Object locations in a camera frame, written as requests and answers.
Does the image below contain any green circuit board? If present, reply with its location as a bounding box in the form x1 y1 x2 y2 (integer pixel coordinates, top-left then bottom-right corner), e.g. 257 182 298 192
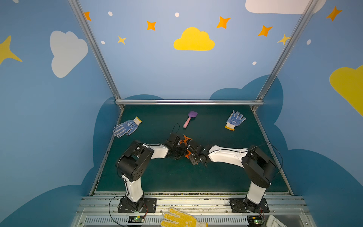
128 216 145 223
247 216 264 227

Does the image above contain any right aluminium frame post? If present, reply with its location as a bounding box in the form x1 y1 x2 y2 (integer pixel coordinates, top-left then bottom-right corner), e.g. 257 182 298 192
251 0 319 113

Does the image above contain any orange square paper sheet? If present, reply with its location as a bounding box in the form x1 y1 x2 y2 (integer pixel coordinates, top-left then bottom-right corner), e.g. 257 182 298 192
181 135 192 159

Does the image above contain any blue dotted glove left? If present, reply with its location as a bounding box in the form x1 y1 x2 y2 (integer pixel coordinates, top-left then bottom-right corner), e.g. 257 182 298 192
113 116 142 138

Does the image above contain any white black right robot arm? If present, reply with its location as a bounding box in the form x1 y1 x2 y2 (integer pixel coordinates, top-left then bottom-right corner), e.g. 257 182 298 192
184 139 278 213

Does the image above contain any aluminium front rail base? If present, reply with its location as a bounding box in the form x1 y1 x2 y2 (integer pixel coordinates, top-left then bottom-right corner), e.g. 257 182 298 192
71 192 316 227

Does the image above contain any left aluminium frame post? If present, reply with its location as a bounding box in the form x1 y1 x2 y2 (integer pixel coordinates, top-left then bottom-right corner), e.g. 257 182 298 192
68 0 122 101

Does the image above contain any right green circuit board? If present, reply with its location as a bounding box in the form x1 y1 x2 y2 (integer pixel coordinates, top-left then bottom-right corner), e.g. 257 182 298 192
247 216 264 227

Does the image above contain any blue dotted glove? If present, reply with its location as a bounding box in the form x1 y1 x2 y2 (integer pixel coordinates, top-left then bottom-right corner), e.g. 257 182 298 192
225 110 246 131
113 116 142 138

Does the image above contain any blue dotted glove right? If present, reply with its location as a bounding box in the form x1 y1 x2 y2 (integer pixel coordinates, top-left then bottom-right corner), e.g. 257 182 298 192
225 110 246 131

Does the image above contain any left green circuit board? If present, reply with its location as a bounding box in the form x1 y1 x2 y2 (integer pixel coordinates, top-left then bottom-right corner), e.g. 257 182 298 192
128 216 145 223

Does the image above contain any aluminium frame post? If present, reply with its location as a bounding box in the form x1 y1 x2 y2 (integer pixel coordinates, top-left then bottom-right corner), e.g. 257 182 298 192
251 0 319 113
68 0 122 101

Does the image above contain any yellow dotted glove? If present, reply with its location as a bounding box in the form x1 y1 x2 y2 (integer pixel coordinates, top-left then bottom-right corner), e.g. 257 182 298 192
160 207 209 227

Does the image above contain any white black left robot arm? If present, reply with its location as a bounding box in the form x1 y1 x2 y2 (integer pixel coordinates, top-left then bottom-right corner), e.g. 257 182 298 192
116 133 189 212

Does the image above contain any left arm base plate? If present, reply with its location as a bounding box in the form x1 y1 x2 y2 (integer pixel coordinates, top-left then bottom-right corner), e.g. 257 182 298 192
117 197 157 213

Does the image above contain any white object bottom right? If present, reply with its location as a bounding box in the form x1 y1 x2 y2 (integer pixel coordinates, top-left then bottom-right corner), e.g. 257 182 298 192
265 215 286 227

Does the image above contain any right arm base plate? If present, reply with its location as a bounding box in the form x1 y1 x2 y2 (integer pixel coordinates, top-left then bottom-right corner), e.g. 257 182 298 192
229 198 270 213

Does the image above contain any purple pink toy spatula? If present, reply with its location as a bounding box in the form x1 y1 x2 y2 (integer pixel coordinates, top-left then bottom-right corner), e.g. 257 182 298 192
183 111 198 129

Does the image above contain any horizontal aluminium frame rail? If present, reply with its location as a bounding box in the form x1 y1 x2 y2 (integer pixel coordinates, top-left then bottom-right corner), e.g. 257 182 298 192
115 99 264 106

